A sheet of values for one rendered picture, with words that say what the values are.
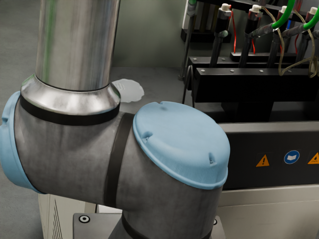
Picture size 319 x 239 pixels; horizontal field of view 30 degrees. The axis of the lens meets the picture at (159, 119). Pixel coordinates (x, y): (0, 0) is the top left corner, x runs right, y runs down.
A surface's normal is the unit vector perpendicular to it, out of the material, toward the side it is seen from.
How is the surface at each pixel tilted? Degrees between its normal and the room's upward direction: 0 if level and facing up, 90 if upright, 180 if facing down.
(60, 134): 84
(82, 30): 85
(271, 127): 0
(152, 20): 90
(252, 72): 0
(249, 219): 90
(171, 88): 0
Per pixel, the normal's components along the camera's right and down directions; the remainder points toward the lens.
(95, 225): 0.14, -0.85
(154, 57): 0.25, 0.54
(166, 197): -0.16, 0.50
